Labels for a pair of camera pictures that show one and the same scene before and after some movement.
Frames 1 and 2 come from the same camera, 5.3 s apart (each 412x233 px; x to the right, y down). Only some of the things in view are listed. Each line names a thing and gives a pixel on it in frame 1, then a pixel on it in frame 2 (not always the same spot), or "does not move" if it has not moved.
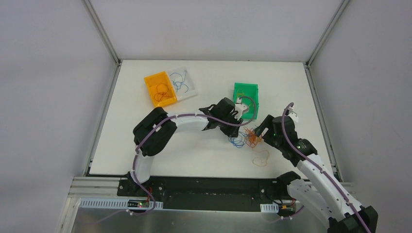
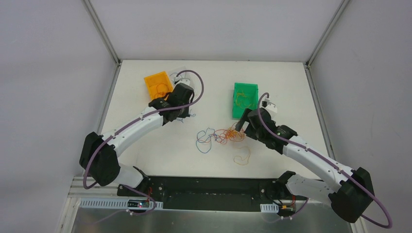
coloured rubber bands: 249,139 -> 204,140
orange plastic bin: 161,89 does not move
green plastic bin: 248,93 does not move
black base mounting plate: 207,193 does not move
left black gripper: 232,118 -> 178,113
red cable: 162,89 does not move
